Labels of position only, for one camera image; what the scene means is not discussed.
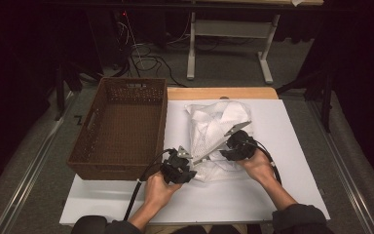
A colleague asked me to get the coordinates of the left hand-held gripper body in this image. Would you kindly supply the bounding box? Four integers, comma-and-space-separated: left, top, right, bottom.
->
160, 145, 194, 185

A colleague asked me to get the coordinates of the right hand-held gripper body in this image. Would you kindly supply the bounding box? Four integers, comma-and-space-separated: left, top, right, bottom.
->
223, 120, 259, 163

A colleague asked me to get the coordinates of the white mesh laundry bag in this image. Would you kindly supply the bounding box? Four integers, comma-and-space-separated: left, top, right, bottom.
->
184, 100, 256, 183

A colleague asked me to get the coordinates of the white shirt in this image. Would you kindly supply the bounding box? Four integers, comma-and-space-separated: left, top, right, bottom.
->
204, 100, 253, 154

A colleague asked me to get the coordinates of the brown woven basket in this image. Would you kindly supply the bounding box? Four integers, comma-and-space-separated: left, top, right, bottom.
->
66, 76, 168, 182

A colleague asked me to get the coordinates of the person's right hand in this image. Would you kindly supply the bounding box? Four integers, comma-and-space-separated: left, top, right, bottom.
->
237, 149, 276, 187

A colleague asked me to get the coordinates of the person's left hand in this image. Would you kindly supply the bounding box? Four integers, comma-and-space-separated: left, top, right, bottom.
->
143, 170, 185, 211

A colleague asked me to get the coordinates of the black metal stand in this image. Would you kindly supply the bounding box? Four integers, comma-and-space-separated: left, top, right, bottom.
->
54, 59, 103, 122
276, 69, 335, 134

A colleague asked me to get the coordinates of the right hand-held gripper black cable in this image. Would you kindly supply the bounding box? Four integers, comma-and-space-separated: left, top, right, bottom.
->
249, 139, 283, 186

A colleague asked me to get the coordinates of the hand-held gripper black cable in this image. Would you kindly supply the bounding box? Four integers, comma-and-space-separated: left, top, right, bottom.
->
123, 148, 177, 222
249, 139, 283, 186

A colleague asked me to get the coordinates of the left hand-held gripper black cable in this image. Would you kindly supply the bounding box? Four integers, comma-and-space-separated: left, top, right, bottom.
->
123, 148, 177, 222

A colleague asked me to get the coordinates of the black floor cable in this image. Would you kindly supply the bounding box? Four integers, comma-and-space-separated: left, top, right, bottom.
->
128, 45, 188, 89

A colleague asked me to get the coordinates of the metal floor rail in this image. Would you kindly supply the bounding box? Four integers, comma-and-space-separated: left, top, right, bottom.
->
306, 100, 374, 234
0, 91, 79, 234

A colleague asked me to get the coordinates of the white metal desk frame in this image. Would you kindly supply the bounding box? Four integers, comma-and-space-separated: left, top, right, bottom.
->
186, 12, 281, 85

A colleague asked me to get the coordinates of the white hanging cable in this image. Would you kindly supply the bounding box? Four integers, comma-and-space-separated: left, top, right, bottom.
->
167, 13, 193, 45

